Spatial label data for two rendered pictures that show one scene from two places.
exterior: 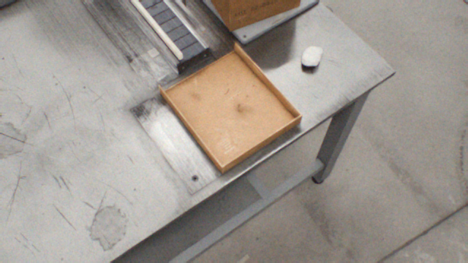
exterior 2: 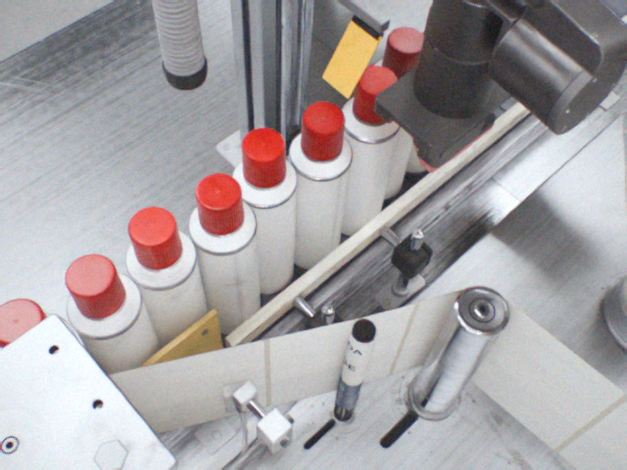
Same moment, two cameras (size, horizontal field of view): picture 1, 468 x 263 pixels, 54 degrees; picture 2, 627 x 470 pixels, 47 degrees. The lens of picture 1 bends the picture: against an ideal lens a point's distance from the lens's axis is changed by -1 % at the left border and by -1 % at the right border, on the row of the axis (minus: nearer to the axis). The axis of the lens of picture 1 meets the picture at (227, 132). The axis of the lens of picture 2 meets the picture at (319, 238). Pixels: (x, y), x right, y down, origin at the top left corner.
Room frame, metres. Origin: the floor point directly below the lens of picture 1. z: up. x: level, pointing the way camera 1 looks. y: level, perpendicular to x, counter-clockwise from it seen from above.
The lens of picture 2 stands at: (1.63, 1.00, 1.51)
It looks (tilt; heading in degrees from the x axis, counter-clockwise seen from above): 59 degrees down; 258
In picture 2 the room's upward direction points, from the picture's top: 6 degrees clockwise
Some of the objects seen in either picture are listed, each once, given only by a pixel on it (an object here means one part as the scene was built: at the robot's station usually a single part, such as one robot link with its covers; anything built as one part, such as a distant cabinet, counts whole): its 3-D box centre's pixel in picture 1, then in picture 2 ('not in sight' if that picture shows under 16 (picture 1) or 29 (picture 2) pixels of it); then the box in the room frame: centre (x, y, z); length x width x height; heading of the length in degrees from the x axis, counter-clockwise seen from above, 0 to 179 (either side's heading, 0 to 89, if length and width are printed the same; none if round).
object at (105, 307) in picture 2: not in sight; (120, 335); (1.73, 0.76, 0.98); 0.05 x 0.05 x 0.20
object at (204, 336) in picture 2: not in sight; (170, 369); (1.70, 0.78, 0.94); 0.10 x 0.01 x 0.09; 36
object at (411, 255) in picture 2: not in sight; (409, 262); (1.47, 0.68, 0.89); 0.03 x 0.03 x 0.12; 36
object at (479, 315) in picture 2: not in sight; (454, 358); (1.47, 0.81, 0.97); 0.05 x 0.05 x 0.19
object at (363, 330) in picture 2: not in sight; (352, 376); (1.56, 0.82, 0.97); 0.02 x 0.02 x 0.19
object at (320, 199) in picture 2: not in sight; (317, 192); (1.56, 0.65, 0.98); 0.05 x 0.05 x 0.20
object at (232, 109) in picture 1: (229, 104); not in sight; (0.66, 0.00, 0.85); 0.30 x 0.26 x 0.04; 36
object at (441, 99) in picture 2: not in sight; (457, 71); (1.47, 0.65, 1.12); 0.10 x 0.07 x 0.07; 35
